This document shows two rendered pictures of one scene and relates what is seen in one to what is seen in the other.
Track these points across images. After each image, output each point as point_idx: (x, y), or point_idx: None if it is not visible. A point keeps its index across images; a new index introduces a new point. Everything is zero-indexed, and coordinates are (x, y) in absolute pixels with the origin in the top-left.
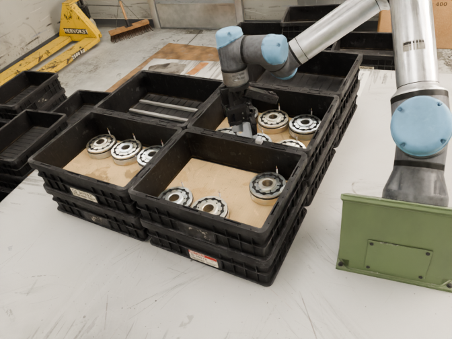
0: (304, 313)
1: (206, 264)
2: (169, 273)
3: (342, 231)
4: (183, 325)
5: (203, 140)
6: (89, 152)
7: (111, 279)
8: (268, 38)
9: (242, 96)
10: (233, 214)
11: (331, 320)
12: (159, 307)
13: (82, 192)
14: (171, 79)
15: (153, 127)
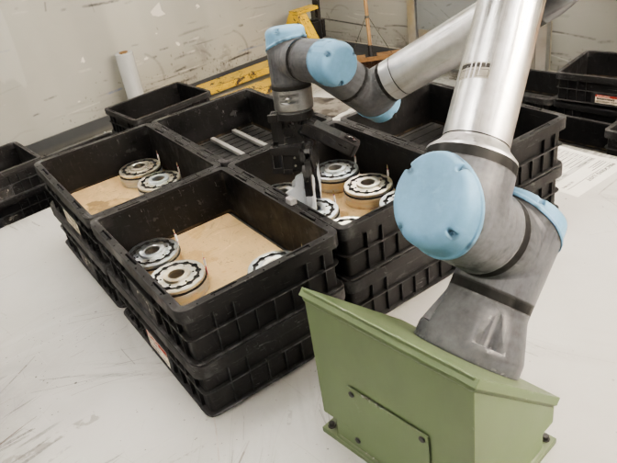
0: None
1: (162, 358)
2: (117, 355)
3: (316, 358)
4: (79, 423)
5: (237, 186)
6: (119, 175)
7: (52, 340)
8: (319, 43)
9: (301, 133)
10: None
11: None
12: (72, 392)
13: (70, 218)
14: (274, 106)
15: (194, 157)
